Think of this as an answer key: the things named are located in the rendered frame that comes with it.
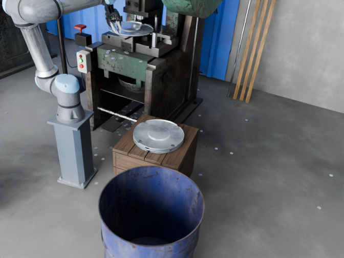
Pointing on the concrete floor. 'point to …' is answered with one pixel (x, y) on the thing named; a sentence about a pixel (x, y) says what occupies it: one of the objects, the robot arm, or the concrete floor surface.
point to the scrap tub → (150, 214)
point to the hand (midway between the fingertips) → (117, 31)
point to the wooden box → (135, 156)
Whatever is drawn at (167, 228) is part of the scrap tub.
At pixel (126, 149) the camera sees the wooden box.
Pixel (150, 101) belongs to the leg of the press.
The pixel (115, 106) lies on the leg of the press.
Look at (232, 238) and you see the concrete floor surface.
